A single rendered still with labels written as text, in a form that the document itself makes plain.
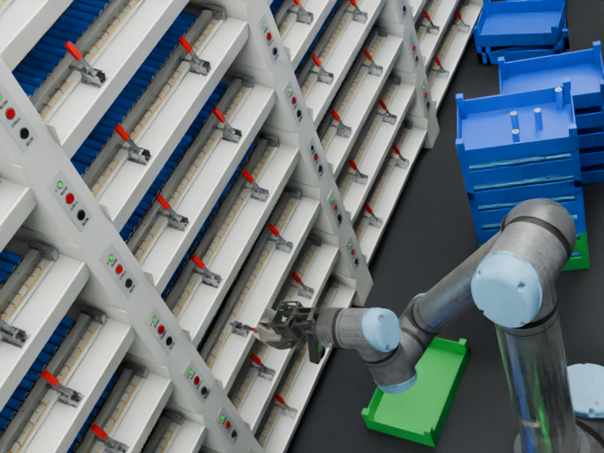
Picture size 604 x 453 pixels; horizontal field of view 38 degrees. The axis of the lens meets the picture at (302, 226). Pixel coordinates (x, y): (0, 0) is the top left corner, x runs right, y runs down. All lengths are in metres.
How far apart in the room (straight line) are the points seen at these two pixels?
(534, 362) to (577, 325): 1.00
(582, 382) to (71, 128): 1.18
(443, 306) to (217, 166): 0.58
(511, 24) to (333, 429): 1.72
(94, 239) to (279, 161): 0.72
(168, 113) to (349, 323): 0.58
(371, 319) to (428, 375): 0.71
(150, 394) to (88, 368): 0.21
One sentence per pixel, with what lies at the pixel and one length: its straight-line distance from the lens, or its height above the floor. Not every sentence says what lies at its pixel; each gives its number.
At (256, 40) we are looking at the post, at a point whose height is 1.02.
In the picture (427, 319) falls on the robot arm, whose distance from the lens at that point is 1.93.
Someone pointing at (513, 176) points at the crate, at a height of 0.42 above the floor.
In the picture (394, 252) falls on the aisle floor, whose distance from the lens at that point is 2.84.
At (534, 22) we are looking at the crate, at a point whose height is 0.08.
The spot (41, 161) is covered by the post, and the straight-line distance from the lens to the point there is 1.52.
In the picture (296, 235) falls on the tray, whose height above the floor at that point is 0.49.
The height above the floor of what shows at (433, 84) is 0.11.
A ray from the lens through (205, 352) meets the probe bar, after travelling 2.11.
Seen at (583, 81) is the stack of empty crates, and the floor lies 0.32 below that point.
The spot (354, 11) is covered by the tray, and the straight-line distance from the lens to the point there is 2.58.
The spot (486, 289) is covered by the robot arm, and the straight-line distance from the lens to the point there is 1.45.
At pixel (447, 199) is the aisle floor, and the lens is 2.95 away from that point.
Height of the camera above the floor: 2.11
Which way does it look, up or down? 44 degrees down
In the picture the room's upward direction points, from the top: 24 degrees counter-clockwise
